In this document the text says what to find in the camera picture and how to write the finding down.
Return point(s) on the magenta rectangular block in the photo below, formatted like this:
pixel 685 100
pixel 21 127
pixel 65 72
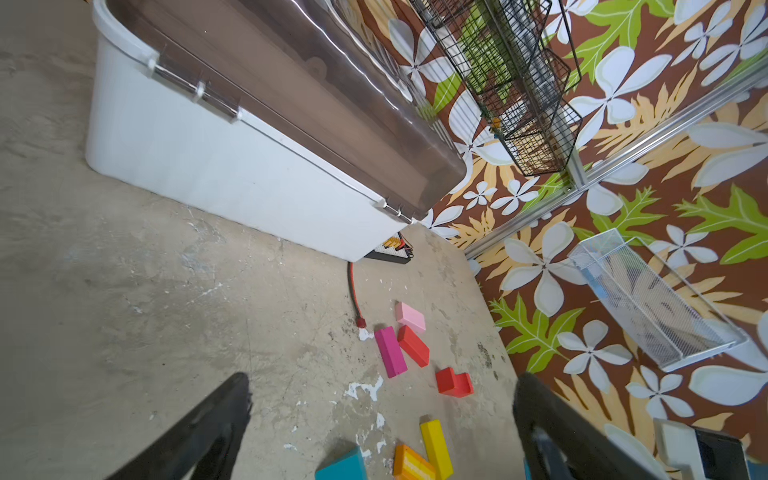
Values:
pixel 390 350

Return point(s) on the red rectangular block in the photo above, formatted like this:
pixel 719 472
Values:
pixel 412 344

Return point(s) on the light pink block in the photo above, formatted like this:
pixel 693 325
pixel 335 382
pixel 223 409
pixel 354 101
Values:
pixel 409 316

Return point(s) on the orange supermarket block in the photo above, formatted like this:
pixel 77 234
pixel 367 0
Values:
pixel 409 465

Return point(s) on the white wire basket right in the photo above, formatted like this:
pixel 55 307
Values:
pixel 659 309

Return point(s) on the teal arch block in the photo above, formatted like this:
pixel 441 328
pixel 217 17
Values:
pixel 349 466

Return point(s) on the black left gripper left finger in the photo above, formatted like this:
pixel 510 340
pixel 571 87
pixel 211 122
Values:
pixel 204 444

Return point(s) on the yellow rectangular block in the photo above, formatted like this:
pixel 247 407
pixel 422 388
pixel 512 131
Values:
pixel 436 448

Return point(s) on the black wire basket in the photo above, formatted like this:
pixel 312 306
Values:
pixel 511 102

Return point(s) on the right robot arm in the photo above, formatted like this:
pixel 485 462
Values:
pixel 696 453

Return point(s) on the white box brown lid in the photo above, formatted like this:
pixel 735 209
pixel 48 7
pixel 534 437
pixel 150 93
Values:
pixel 288 117

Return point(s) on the red notched block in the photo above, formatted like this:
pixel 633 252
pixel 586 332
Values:
pixel 450 383

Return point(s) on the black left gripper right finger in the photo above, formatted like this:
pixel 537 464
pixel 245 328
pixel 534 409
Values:
pixel 558 443

